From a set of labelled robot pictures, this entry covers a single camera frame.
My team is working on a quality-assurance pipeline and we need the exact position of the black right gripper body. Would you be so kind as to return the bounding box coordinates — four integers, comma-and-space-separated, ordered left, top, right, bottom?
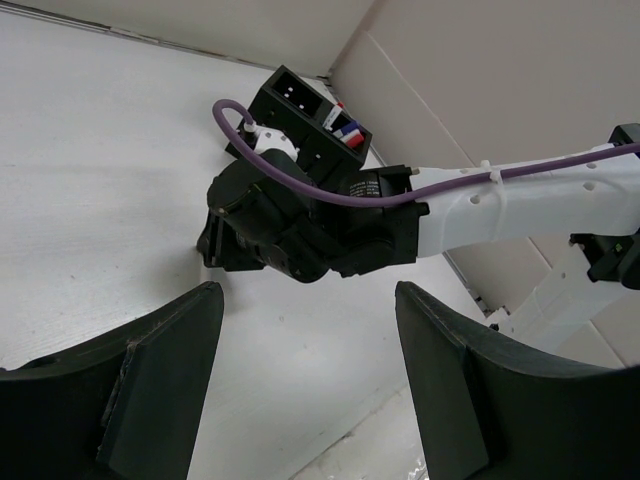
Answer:
196, 158, 430, 283

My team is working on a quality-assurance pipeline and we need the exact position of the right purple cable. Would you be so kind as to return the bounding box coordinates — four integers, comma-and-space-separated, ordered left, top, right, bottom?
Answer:
211, 98, 640, 207

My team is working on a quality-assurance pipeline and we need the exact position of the red cap marker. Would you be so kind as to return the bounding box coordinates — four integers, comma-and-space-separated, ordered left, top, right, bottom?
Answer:
341, 129, 365, 149
322, 102, 344, 131

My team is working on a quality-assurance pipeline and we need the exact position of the black two-compartment pen holder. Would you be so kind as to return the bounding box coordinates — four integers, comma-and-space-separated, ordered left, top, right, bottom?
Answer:
248, 65, 373, 191

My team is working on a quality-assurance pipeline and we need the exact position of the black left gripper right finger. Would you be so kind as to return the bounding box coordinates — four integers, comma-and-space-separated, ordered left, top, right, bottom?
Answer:
395, 282, 639, 479

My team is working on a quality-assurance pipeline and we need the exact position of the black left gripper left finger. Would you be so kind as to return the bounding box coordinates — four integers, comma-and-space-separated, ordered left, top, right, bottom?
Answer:
1, 281, 224, 479

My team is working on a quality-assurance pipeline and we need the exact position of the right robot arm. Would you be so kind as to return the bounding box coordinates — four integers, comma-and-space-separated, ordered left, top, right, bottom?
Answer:
196, 124, 639, 352

